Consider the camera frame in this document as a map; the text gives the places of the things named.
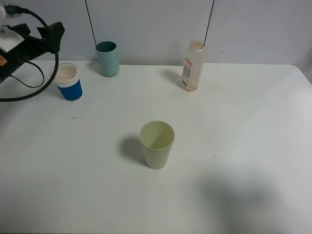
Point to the light green plastic cup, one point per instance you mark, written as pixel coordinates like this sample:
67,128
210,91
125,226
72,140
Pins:
156,138

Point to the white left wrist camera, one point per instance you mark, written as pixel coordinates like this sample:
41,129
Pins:
9,39

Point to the glass cup with blue sleeve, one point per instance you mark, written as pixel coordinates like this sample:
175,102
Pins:
68,82

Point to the clear plastic drink bottle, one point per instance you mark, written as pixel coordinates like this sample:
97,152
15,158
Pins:
192,66

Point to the teal plastic cup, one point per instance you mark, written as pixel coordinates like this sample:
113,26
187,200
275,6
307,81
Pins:
108,58

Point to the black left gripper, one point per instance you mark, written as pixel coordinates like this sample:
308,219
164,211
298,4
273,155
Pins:
31,47

